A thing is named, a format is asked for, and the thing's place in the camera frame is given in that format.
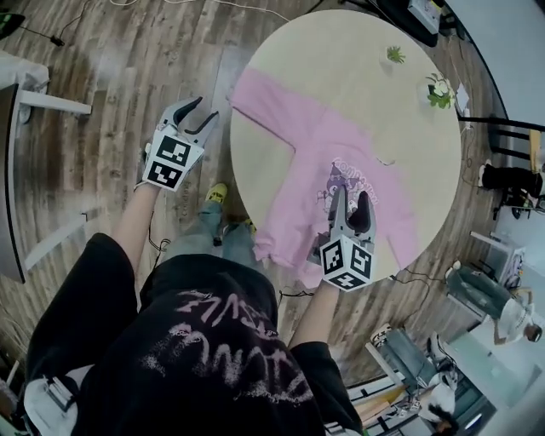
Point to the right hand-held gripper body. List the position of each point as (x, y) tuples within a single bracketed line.
[(347, 264)]

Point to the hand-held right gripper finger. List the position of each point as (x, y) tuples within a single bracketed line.
[(368, 210), (338, 208)]

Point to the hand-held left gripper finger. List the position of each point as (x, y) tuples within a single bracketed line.
[(172, 115), (206, 127)]

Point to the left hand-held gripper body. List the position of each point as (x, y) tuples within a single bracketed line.
[(170, 162)]

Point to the pink printed sweatshirt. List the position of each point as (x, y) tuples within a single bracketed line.
[(306, 140)]

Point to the person's left forearm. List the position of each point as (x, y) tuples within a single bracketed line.
[(134, 225)]

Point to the person's right forearm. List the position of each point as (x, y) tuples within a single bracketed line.
[(315, 315)]

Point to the person's black printed t-shirt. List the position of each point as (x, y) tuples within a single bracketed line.
[(191, 362)]

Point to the yellow-green sneaker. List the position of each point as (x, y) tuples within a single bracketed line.
[(251, 213), (217, 193)]

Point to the person's grey jeans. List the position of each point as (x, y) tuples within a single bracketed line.
[(200, 238)]

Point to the white flower potted plant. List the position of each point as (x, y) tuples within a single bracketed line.
[(438, 91)]

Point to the white power strip white plugs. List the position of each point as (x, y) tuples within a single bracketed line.
[(462, 95)]

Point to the round wooden table black legs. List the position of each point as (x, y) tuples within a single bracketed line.
[(511, 145)]

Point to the small green potted plant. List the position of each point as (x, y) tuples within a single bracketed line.
[(395, 53)]

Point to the dark brown table white legs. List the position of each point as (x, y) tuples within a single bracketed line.
[(6, 179)]

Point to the white box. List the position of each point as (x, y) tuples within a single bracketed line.
[(421, 17)]

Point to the wooden desk white frame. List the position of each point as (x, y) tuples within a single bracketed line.
[(383, 404)]

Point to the black metal frame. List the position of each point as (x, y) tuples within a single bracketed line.
[(502, 123)]

